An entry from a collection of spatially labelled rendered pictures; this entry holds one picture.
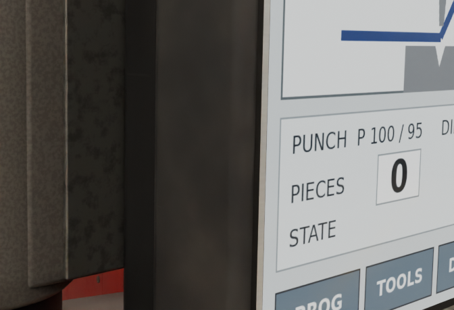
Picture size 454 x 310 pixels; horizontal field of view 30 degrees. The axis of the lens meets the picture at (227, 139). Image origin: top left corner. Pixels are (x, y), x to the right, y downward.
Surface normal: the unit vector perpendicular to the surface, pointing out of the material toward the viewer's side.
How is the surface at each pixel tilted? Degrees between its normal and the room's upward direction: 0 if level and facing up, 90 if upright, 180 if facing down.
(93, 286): 90
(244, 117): 90
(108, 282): 90
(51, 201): 90
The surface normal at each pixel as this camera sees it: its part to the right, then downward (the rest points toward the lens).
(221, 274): -0.72, 0.07
